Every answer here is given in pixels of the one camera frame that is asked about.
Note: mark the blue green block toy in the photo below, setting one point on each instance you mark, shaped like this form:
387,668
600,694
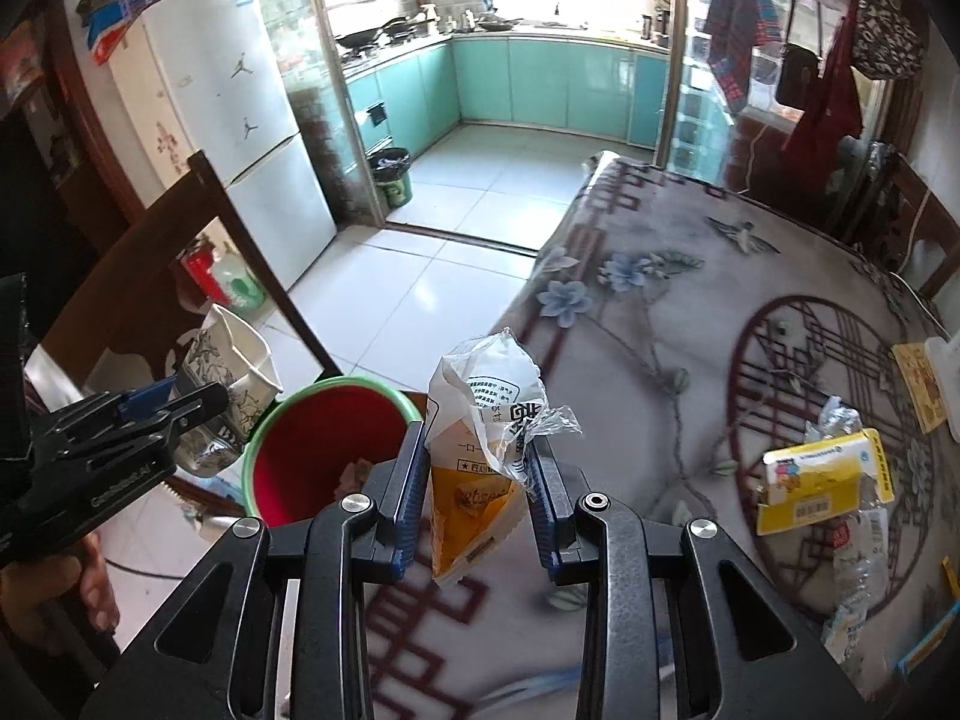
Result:
951,576

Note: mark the dark wooden chair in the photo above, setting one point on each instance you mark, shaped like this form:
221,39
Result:
112,292

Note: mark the yellow white cardboard box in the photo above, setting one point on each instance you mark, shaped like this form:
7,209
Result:
821,487

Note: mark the blue red package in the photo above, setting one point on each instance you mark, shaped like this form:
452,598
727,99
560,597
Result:
109,30

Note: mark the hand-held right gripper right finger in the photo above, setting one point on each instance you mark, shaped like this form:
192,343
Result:
541,499

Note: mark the clear plastic bottle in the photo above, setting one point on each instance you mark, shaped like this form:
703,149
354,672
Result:
859,570

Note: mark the red canister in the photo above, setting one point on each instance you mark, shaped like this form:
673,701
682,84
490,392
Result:
199,270

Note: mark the dark wooden door frame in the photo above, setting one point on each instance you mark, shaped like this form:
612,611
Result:
67,127

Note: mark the wooden chair with slats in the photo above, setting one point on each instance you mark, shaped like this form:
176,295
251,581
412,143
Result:
911,195

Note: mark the person's left hand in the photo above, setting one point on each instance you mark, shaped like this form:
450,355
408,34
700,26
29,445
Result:
45,600

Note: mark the grey pan with lid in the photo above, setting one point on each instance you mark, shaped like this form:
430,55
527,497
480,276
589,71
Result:
496,21

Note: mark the white desk lamp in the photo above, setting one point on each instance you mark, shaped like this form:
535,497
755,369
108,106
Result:
946,382

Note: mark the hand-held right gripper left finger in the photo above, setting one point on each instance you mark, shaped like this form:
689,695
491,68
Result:
411,499

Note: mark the small clear crumpled wrapper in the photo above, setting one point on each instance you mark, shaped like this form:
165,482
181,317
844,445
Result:
832,420

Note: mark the green white plastic bottle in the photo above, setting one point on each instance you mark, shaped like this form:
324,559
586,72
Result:
238,285

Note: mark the white orange snack bag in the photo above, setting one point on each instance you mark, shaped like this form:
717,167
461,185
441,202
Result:
465,495

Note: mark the white printed paper cup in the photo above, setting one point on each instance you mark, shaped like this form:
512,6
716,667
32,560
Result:
232,367

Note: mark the black wok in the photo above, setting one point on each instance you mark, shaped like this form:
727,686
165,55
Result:
358,37

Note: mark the dark kitchen waste bin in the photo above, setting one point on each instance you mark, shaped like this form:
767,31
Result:
391,180

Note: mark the white spray bottle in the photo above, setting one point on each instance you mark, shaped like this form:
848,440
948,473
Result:
429,19

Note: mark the plaid towel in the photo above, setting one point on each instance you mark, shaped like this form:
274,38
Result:
739,22

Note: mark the red bucket with green rim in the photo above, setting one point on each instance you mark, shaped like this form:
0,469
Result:
322,450

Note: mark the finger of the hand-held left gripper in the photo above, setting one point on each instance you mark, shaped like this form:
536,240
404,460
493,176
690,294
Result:
150,396
199,403

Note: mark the white refrigerator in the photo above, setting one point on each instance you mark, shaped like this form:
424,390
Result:
225,90

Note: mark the black lettered tote bag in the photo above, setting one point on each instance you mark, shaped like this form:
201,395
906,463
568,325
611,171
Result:
889,34

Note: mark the teal base cabinets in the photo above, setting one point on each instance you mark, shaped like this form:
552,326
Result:
540,82

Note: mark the red apron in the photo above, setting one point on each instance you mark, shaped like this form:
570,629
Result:
825,120

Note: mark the black shoulder bag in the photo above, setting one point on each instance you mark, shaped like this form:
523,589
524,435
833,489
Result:
797,79

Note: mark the black frying pan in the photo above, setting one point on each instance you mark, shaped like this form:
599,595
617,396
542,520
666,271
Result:
401,25

